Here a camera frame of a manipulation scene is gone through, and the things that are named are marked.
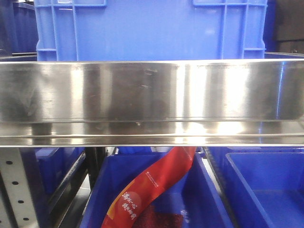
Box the lower middle blue bin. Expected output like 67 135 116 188
80 147 232 228

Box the blue bin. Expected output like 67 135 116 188
80 147 232 228
23 147 84 194
208 147 304 228

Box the lower left blue bin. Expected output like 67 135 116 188
23 147 84 194

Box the lower right blue bin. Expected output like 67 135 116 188
208 147 304 228

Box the red printed package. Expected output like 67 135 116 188
101 146 196 228

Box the stainless steel shelf beam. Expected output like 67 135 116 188
0 59 304 147

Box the large blue crate on shelf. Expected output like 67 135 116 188
34 0 267 61

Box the perforated metal shelf upright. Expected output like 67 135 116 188
0 148 38 228

